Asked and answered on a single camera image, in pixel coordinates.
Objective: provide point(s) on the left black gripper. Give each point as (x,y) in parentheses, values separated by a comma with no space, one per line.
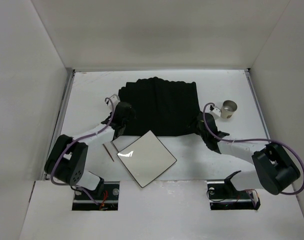
(127,111)

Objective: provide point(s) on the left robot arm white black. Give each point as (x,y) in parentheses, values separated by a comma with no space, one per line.
(66,162)

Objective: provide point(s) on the copper fork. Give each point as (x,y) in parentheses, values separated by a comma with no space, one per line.
(108,152)

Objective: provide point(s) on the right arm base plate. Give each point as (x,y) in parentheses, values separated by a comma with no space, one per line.
(223,196)

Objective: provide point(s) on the black cloth placemat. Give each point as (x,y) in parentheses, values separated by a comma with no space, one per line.
(167,108)

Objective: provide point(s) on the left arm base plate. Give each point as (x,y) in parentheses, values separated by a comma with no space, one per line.
(106,199)

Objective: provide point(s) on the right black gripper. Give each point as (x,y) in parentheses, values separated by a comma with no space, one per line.
(200,122)

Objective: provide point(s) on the square white plate black rim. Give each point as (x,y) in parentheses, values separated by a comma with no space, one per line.
(146,159)

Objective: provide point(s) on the metal cup with paper sleeve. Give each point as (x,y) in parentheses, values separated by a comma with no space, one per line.
(228,108)

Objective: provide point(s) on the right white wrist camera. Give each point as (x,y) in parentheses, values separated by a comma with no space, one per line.
(215,110)

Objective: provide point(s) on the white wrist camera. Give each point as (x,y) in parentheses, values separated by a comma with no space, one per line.
(215,110)
(113,100)

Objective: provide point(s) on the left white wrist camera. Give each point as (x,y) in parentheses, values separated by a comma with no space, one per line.
(113,100)

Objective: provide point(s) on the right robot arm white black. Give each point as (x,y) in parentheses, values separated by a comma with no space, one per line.
(274,168)

